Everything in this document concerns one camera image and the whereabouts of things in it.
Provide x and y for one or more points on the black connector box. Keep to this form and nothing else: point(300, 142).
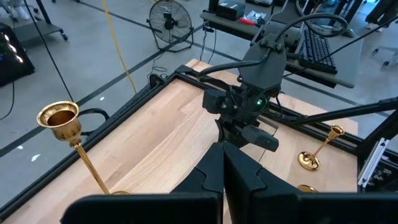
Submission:
point(385, 177)

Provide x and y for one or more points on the grey wheeled cart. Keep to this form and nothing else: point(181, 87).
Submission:
point(37, 29)

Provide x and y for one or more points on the black computer with lights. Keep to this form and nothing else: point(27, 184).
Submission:
point(15, 62)

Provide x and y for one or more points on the black floor fan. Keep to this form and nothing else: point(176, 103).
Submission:
point(170, 23)

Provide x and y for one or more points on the person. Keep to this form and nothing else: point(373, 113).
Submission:
point(21, 12)
point(379, 12)

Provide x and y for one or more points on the silver metal bracket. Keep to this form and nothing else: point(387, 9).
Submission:
point(373, 161)

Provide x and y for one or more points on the black box device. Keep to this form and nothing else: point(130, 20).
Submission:
point(231, 9)

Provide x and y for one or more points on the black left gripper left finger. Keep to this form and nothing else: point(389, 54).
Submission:
point(140, 210)

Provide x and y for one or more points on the short gold candlestick holder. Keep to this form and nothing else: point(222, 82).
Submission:
point(308, 161)

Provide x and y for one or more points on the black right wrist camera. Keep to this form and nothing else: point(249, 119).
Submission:
point(261, 138)

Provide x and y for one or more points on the clear plastic bag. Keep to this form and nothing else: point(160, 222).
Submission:
point(256, 15)

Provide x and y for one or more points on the grey desk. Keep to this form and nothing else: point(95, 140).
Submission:
point(230, 28)

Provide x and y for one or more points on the backlit black keyboard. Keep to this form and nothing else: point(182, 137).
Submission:
point(318, 51)

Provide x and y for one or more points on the grey keyboard cart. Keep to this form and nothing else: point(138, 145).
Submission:
point(351, 56)

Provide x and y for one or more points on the tall gold candlestick holder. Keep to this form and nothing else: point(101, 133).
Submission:
point(60, 124)
point(306, 187)

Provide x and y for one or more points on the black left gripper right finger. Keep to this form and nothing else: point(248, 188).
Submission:
point(311, 210)

